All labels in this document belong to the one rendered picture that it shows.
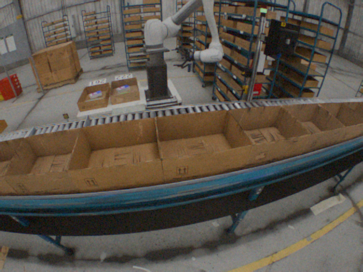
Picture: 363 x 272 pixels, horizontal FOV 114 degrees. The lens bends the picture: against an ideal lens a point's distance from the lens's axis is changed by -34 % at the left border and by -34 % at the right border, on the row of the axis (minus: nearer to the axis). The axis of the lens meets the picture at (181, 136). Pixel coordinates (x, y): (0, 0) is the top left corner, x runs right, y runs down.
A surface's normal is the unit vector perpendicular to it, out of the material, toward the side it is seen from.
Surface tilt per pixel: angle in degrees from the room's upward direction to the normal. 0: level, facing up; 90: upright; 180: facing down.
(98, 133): 90
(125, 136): 89
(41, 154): 90
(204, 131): 89
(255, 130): 0
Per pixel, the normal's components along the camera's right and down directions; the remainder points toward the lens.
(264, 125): 0.19, 0.62
